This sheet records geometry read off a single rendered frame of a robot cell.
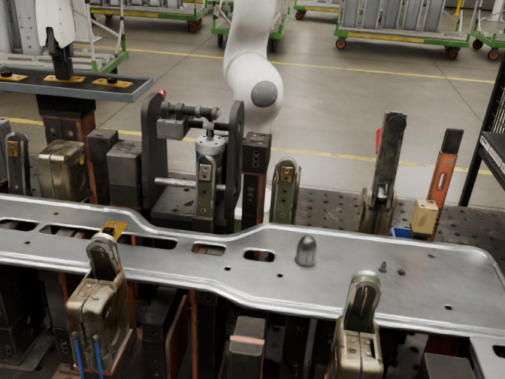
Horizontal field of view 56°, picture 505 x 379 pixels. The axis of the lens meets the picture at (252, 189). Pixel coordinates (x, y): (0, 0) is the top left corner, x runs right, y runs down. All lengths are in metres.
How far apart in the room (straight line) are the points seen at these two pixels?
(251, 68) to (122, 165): 0.38
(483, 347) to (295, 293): 0.26
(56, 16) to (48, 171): 0.32
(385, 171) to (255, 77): 0.40
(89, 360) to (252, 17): 0.79
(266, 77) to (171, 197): 0.35
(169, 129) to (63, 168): 0.22
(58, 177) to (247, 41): 0.55
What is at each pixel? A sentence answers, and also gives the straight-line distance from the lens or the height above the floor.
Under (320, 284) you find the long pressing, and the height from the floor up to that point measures 1.00.
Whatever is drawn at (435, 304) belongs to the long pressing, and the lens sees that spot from 0.77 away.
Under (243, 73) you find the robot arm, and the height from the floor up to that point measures 1.18.
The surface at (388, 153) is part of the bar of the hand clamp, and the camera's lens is 0.87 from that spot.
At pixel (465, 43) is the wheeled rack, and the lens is 7.56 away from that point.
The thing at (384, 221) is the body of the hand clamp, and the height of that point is 1.01.
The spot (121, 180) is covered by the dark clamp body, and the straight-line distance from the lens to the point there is 0.98.
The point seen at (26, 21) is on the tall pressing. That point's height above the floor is 0.62.
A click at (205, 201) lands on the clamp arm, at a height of 1.02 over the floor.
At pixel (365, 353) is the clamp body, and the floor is 1.04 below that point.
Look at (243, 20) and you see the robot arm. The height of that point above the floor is 1.29.
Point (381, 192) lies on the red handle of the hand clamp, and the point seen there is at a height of 1.07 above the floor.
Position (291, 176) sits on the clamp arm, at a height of 1.08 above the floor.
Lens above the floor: 1.47
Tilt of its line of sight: 29 degrees down
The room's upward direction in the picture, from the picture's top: 3 degrees clockwise
